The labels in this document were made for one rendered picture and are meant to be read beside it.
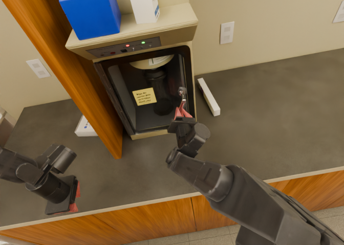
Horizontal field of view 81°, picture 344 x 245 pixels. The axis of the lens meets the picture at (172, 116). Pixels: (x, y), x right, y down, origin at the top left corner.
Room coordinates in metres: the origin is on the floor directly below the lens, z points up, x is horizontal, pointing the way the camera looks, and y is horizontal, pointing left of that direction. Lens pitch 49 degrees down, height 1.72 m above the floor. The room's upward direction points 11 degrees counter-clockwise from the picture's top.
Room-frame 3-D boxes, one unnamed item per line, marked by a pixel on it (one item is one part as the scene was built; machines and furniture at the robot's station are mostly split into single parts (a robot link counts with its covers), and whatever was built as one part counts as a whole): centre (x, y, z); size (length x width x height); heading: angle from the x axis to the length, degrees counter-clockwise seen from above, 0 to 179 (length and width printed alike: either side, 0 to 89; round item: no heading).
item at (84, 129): (0.72, 0.41, 0.96); 0.16 x 0.12 x 0.04; 78
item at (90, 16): (0.53, 0.13, 1.56); 0.10 x 0.10 x 0.09; 89
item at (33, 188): (0.27, 0.35, 1.27); 0.07 x 0.06 x 0.07; 148
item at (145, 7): (0.52, 0.01, 1.54); 0.05 x 0.05 x 0.06; 74
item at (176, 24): (0.52, 0.05, 1.46); 0.32 x 0.11 x 0.10; 89
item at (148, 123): (0.57, 0.05, 1.19); 0.30 x 0.01 x 0.40; 88
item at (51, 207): (0.26, 0.36, 1.21); 0.10 x 0.07 x 0.07; 179
